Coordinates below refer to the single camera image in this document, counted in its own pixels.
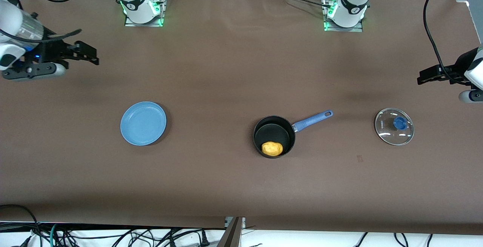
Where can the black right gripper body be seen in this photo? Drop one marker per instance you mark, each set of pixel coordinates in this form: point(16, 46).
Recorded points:
point(53, 50)

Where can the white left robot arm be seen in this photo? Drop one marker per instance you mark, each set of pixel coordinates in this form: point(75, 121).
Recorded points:
point(353, 1)

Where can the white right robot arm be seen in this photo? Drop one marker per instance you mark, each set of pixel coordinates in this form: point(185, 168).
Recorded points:
point(11, 20)

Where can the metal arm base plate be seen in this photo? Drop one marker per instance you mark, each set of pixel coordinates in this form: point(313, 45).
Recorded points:
point(358, 28)
point(130, 23)

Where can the blue round plate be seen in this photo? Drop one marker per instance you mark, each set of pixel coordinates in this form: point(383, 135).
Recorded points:
point(143, 123)

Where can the black power plug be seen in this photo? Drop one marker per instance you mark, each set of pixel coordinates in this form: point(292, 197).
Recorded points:
point(204, 238)

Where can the aluminium frame post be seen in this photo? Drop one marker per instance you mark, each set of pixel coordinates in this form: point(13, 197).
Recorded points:
point(232, 233)

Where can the brown table cover sheet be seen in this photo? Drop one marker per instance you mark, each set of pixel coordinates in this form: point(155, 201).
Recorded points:
point(226, 69)

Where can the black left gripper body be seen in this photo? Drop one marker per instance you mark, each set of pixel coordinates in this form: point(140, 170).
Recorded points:
point(454, 70)

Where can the glass lid blue knob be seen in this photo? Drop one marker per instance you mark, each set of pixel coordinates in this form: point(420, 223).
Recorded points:
point(400, 123)

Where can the yellow potato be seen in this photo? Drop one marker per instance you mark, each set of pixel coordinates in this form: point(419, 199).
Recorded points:
point(272, 148)

